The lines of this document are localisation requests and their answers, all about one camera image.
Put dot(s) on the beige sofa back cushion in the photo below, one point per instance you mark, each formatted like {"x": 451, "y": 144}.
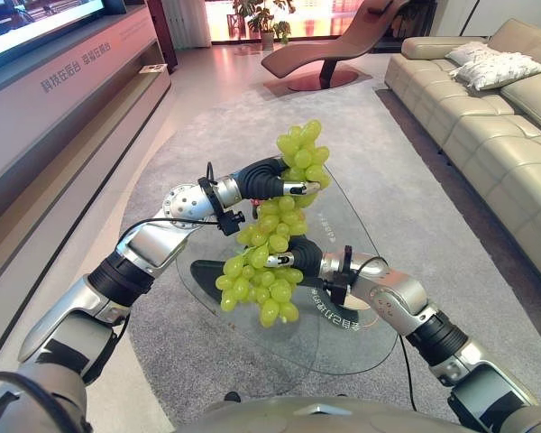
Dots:
{"x": 534, "y": 101}

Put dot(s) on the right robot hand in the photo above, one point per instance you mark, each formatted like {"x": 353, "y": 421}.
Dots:
{"x": 303, "y": 261}

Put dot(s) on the beige leather sofa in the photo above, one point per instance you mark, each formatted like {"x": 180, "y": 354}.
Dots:
{"x": 487, "y": 117}

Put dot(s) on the silver robot torso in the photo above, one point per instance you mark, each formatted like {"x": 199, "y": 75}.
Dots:
{"x": 315, "y": 415}

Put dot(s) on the potted green plant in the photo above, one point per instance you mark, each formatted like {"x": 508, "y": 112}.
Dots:
{"x": 263, "y": 20}

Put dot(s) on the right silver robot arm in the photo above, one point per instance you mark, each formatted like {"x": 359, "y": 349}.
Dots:
{"x": 433, "y": 334}

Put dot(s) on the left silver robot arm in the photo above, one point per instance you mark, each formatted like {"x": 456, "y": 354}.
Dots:
{"x": 117, "y": 279}

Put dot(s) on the small card on cabinet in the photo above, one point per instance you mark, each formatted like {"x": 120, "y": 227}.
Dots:
{"x": 153, "y": 68}

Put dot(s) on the glass coffee table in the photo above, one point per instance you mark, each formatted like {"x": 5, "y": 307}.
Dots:
{"x": 297, "y": 288}

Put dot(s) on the television screen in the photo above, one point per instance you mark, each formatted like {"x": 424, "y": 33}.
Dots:
{"x": 27, "y": 22}

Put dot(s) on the green grape bunch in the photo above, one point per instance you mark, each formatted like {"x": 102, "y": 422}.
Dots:
{"x": 275, "y": 234}

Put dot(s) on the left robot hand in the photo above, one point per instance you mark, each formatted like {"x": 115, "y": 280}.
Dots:
{"x": 262, "y": 181}

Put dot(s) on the grey carpet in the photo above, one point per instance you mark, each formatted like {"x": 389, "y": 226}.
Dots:
{"x": 342, "y": 189}

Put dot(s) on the brown chaise lounge chair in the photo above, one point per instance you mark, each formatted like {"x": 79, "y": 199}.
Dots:
{"x": 329, "y": 52}

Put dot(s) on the white patterned cushion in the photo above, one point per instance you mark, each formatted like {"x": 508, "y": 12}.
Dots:
{"x": 493, "y": 63}

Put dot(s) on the long tv cabinet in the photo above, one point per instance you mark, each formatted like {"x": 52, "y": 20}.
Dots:
{"x": 63, "y": 135}

